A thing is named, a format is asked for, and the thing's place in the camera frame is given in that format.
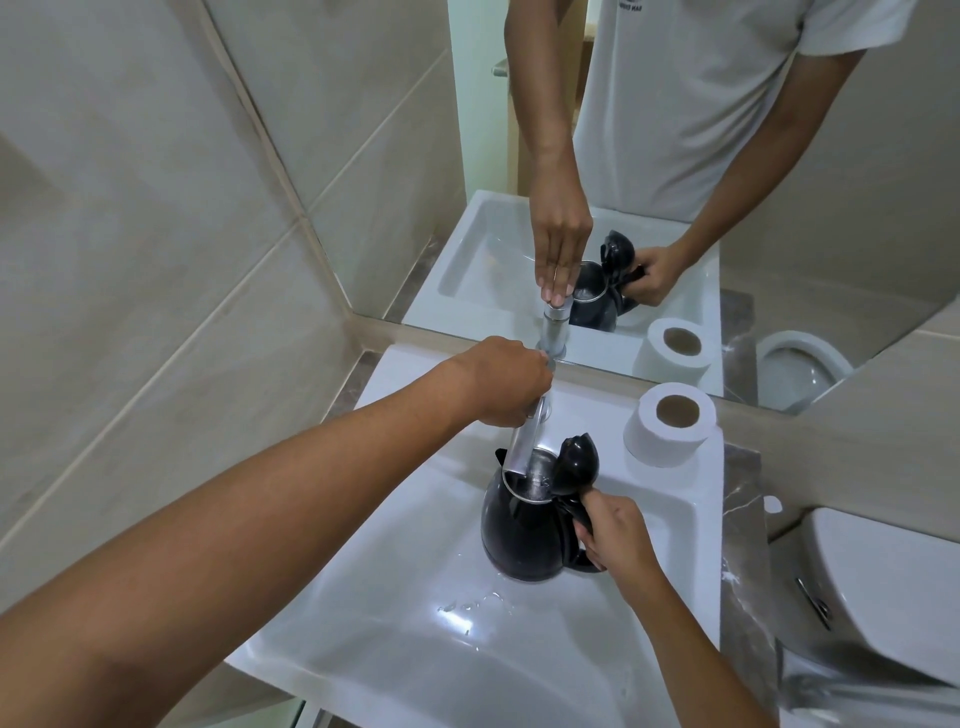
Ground person's left hand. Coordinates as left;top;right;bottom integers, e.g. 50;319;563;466
456;336;555;429

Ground person's right hand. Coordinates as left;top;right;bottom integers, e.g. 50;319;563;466
571;491;666;594

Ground chrome faucet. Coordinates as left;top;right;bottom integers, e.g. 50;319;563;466
500;348;561;489

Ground black electric kettle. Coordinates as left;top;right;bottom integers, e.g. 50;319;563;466
480;433;607;585

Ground person's left forearm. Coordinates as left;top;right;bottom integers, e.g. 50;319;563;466
0;351;483;728

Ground person's right forearm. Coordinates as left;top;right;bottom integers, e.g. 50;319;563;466
615;558;781;728

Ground white toilet paper roll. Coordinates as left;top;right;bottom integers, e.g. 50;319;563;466
624;382;719;470

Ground white ceramic sink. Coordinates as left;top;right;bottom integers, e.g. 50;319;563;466
225;341;726;728

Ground chrome toilet flush lever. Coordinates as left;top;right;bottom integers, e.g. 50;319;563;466
795;576;834;631

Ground wall mirror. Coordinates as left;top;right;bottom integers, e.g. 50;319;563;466
202;0;960;418

